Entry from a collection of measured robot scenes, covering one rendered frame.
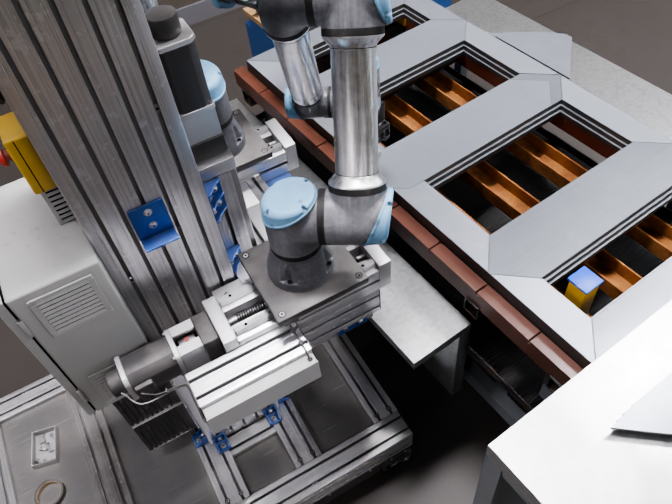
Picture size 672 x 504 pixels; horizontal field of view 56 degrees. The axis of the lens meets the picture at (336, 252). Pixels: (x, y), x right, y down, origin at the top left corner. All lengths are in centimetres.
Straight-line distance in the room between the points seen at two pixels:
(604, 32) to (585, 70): 168
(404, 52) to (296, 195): 118
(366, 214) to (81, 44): 57
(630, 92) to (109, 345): 184
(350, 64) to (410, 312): 82
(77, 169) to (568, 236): 118
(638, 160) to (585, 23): 231
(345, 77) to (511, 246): 72
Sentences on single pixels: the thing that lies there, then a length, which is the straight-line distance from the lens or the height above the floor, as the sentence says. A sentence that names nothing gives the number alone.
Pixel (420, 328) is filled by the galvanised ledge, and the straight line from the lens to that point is 174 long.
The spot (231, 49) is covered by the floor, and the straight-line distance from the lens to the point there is 411.
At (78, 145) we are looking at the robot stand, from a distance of 120.
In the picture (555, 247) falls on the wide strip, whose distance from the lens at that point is 172.
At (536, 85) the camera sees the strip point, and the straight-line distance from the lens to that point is 221.
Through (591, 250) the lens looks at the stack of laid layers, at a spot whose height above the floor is 84.
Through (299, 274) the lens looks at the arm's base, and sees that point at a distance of 135.
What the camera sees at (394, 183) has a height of 86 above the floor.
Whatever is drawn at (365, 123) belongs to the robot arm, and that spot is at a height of 139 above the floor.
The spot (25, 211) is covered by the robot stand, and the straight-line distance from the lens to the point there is 149.
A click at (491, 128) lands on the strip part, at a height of 86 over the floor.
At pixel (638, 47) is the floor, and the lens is 409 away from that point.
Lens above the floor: 215
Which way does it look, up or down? 51 degrees down
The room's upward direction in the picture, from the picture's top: 7 degrees counter-clockwise
